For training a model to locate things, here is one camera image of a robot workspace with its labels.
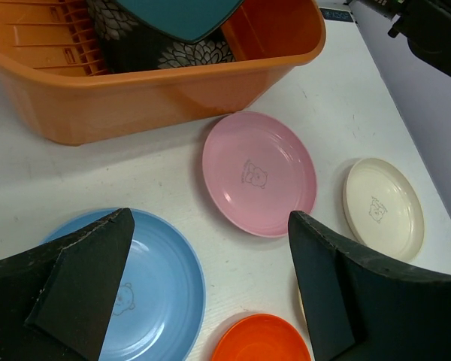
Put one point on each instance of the pink round plate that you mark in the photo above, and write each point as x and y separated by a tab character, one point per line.
257	171

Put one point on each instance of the blue round plate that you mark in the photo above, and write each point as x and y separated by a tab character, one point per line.
159	308

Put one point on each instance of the black floral square plate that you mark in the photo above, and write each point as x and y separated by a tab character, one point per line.
128	45

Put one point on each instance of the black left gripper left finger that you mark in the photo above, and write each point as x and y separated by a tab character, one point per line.
56	299

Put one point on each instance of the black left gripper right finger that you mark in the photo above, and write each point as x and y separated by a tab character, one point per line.
362	305

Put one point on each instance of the cream white round plate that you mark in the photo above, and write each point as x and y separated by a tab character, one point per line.
383	210

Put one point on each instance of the orange plastic bin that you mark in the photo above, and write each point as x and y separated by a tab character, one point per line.
56	78

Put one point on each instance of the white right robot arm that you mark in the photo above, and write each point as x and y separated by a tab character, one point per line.
426	24

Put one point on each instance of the teal square plate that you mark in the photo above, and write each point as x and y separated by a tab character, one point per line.
188	21

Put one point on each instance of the orange round plate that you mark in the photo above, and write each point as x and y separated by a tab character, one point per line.
261	337

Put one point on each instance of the beige floral round plate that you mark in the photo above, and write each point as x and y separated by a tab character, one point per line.
301	307

